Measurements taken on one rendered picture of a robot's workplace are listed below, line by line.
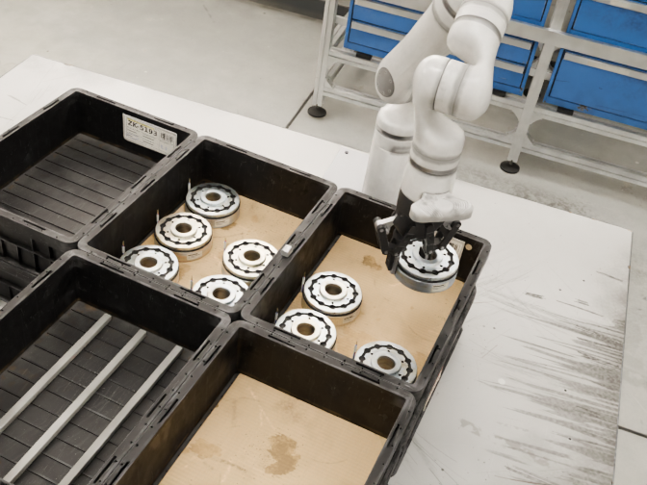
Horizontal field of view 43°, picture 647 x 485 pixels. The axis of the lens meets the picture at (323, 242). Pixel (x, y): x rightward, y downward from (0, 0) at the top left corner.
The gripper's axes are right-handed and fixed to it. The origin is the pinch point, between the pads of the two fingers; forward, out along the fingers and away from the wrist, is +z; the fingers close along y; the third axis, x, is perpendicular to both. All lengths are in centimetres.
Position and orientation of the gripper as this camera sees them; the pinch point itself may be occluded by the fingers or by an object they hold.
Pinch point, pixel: (407, 261)
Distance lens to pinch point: 130.7
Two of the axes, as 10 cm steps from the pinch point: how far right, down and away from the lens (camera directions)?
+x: 2.4, 6.6, -7.1
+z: -1.2, 7.5, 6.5
